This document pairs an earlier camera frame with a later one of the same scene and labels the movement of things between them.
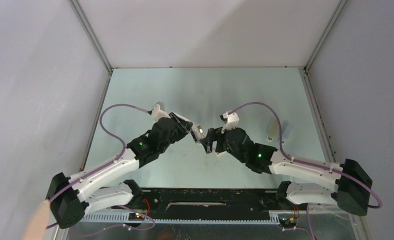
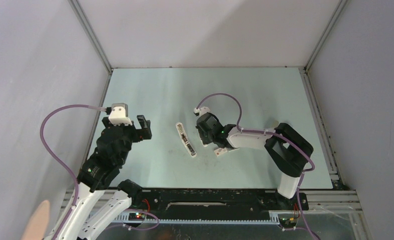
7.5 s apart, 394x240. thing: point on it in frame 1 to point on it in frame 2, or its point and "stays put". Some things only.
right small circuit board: x=287 y=222 stays put
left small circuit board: x=135 y=216 stays put
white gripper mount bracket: x=232 y=120 to x=202 y=110
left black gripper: x=182 y=127 to x=144 y=133
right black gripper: x=214 y=134 to x=205 y=141
